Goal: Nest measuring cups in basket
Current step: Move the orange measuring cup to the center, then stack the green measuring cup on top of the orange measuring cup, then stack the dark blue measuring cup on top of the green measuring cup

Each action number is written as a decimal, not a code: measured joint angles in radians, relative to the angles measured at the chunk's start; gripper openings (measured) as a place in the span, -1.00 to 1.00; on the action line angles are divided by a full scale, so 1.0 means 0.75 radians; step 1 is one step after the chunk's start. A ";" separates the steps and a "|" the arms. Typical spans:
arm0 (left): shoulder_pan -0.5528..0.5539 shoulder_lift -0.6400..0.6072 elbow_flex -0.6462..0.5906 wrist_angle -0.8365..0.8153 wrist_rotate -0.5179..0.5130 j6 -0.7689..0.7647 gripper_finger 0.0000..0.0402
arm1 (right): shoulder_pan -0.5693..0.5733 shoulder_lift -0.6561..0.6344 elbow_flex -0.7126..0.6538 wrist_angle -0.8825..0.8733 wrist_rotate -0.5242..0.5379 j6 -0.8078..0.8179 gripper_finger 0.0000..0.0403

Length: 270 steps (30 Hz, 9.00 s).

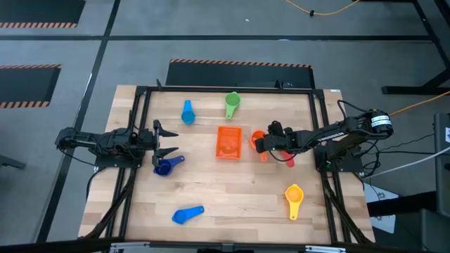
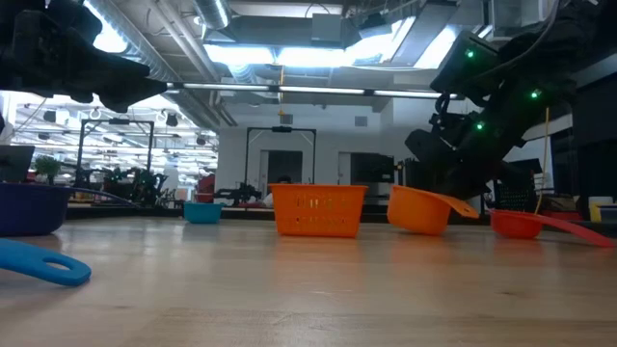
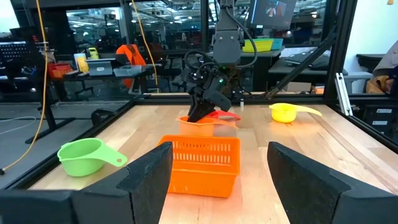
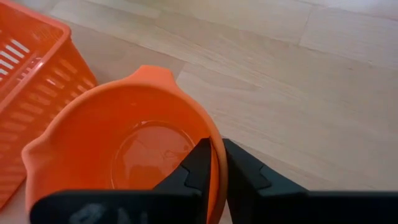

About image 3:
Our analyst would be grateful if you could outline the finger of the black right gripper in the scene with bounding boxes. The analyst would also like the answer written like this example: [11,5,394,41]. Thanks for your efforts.
[187,99,201,123]
[197,104,217,122]

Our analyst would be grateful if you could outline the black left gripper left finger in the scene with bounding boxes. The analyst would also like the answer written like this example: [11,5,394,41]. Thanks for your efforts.
[0,141,174,224]

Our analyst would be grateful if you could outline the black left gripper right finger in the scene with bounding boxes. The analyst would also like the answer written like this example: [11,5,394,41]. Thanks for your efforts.
[267,141,398,224]

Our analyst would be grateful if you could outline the orange measuring cup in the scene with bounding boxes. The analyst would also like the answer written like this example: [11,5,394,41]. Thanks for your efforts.
[177,115,239,137]

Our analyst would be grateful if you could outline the red measuring cup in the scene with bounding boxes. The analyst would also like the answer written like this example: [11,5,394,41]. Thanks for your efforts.
[206,110,242,121]

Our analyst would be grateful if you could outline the orange plastic basket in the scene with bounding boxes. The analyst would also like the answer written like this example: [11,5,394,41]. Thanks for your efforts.
[157,134,241,198]

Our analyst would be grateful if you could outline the green measuring cup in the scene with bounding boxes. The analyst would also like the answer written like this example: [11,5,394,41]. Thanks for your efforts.
[57,138,128,177]

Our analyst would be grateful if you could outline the yellow measuring cup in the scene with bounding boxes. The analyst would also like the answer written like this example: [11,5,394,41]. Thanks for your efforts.
[269,103,323,124]

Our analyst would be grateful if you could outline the yellow-green plastic bin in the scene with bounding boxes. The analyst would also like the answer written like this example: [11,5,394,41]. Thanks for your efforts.
[242,39,274,53]

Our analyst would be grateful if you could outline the clear plastic box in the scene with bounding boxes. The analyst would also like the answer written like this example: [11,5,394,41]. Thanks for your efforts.
[113,64,143,78]

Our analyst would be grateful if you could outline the orange bag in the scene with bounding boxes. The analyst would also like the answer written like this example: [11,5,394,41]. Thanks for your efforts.
[115,44,147,90]

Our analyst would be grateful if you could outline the black computer monitor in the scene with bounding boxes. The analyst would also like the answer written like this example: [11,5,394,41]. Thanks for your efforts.
[247,0,298,30]

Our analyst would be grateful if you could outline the black laptop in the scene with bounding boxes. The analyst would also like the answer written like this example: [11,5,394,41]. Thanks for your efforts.
[284,51,330,70]

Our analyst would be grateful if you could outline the silver laptop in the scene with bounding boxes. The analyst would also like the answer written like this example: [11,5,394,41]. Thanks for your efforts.
[86,58,114,77]

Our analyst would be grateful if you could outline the grey plastic bin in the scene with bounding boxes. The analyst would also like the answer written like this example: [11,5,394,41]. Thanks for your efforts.
[343,72,373,94]

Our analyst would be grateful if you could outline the red plastic crate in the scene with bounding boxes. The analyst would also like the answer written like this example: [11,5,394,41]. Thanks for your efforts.
[48,63,73,79]

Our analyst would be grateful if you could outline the person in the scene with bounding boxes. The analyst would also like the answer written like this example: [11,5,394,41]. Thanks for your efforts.
[366,40,398,94]

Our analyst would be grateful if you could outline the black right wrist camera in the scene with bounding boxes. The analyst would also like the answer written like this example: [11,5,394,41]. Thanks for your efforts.
[190,72,208,91]

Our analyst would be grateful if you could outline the black aluminium table frame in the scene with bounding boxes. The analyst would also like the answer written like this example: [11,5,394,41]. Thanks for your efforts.
[0,0,398,190]

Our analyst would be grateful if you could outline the yellow cable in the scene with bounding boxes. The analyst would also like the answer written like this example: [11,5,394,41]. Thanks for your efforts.
[130,0,159,93]
[0,0,50,175]

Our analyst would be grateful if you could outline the silver aluminium bracket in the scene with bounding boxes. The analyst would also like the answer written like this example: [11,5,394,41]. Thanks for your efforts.
[335,72,354,116]

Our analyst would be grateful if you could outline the white cable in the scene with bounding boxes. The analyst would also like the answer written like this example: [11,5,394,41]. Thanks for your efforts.
[0,116,37,136]

